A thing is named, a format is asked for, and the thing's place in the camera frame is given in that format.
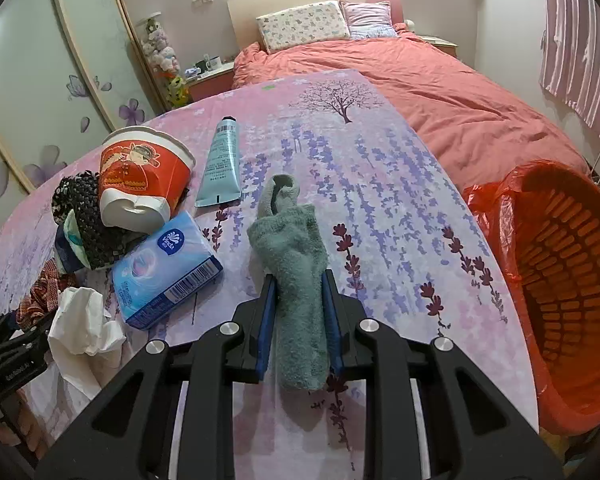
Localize light blue cream tube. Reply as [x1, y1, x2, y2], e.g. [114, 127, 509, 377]
[195, 116, 242, 208]

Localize lavender print pink tablecloth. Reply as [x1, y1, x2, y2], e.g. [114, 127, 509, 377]
[0, 69, 541, 480]

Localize plush toy stack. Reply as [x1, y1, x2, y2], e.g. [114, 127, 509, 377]
[139, 12, 191, 111]

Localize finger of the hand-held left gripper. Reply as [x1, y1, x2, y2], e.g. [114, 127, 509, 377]
[0, 312, 47, 362]

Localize red plastic bag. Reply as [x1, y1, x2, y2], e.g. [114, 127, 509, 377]
[462, 159, 600, 433]

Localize blue tissue pack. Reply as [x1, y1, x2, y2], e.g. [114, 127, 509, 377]
[111, 210, 224, 331]

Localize bed with salmon duvet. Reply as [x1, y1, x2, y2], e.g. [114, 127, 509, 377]
[231, 30, 593, 211]

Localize red printed paper cup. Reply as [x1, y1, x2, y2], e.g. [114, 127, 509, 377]
[98, 127, 197, 233]

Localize cream nightstand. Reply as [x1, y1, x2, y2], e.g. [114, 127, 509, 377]
[420, 34, 459, 58]

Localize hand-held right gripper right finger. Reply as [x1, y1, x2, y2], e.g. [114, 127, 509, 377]
[321, 269, 564, 480]

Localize floral print pillow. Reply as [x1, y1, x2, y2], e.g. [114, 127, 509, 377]
[256, 1, 352, 55]

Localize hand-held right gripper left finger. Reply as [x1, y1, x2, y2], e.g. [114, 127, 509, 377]
[35, 275, 281, 480]

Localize pink striped curtain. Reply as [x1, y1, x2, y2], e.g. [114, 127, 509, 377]
[539, 0, 600, 138]

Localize black white checkered cloth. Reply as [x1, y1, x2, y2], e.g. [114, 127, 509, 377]
[51, 171, 146, 271]

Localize flower print wardrobe doors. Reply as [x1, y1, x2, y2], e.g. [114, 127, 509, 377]
[0, 0, 161, 286]

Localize dark blue cloth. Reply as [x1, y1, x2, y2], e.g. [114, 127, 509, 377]
[54, 225, 78, 276]

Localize orange plastic basket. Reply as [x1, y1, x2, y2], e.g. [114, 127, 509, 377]
[500, 160, 600, 433]

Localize pink striped pillow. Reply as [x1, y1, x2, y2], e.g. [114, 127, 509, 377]
[340, 0, 398, 40]

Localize red patterned cloth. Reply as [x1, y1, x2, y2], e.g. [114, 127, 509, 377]
[16, 259, 63, 331]

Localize white tissue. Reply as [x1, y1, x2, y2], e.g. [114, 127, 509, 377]
[47, 286, 127, 393]

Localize grey-green terry sock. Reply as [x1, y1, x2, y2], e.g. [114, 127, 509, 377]
[246, 174, 330, 392]

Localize pink white nightstand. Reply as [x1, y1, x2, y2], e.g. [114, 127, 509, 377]
[185, 60, 238, 106]

